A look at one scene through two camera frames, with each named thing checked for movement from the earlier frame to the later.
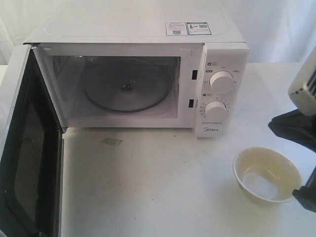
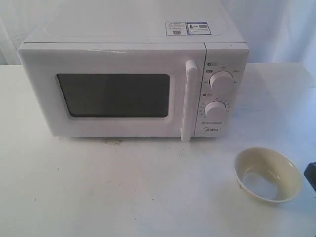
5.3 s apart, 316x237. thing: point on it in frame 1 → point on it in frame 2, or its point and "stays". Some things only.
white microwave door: (32, 161) → (118, 89)
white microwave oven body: (145, 66) stays
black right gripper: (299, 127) → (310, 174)
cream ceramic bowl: (265, 176) stays
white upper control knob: (221, 83) stays
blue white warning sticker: (187, 28) stays
